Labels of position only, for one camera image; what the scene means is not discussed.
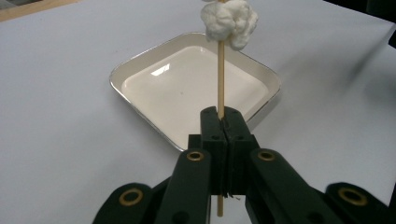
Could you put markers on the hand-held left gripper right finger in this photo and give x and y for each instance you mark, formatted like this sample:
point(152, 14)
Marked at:
point(243, 149)

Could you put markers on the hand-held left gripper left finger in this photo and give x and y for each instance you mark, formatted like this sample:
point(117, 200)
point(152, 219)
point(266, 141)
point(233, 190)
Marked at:
point(214, 149)

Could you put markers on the square white metal tray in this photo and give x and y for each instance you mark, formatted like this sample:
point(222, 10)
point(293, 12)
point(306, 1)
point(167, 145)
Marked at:
point(186, 93)

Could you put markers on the white cotton ball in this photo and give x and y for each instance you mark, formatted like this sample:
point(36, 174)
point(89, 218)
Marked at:
point(229, 21)

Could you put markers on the wooden table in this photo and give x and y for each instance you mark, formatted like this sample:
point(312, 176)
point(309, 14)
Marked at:
point(28, 7)

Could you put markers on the thin wooden skewer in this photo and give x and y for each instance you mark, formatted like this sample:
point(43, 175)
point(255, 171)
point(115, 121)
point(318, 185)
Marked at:
point(221, 81)

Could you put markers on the black curtain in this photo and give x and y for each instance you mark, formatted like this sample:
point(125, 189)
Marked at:
point(364, 7)

